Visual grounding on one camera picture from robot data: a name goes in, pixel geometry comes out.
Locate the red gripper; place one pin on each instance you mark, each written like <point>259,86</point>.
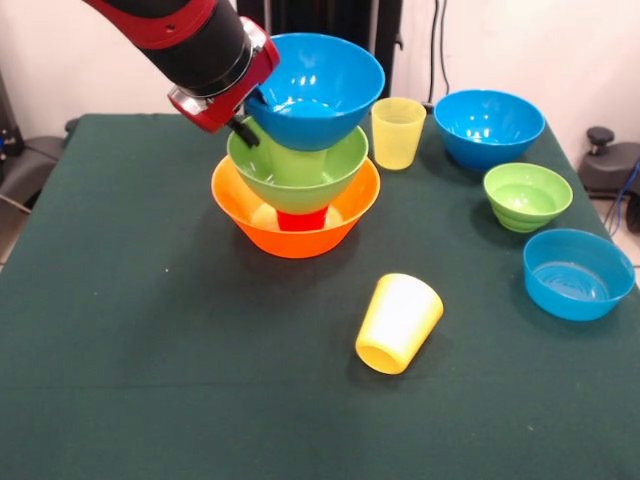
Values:
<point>225,110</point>

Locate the green cup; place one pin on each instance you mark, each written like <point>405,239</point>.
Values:
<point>300,170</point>

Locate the large blue bowl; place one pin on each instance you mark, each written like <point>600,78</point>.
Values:
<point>490,135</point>
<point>325,125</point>

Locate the large green bowl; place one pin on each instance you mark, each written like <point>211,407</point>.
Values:
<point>345,165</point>

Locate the red cup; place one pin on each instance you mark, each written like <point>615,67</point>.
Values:
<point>305,222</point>

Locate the large orange bowl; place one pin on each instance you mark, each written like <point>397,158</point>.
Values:
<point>300,245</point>

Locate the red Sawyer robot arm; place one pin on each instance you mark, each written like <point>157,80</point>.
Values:
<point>190,40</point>

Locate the pale translucent yellow cup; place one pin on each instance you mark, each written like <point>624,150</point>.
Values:
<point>397,140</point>

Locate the black chair base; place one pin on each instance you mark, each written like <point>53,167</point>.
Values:
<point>30,165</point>

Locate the black equipment case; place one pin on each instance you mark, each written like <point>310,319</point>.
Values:
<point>9,120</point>

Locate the small green bowl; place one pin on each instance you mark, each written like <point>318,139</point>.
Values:
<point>527,205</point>

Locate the dark green table cloth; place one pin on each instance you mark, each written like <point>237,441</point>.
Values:
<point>300,425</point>

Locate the black knobbed equipment base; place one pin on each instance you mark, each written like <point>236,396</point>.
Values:
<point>610,165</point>

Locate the small blue bowl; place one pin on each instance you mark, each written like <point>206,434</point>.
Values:
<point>575,285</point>

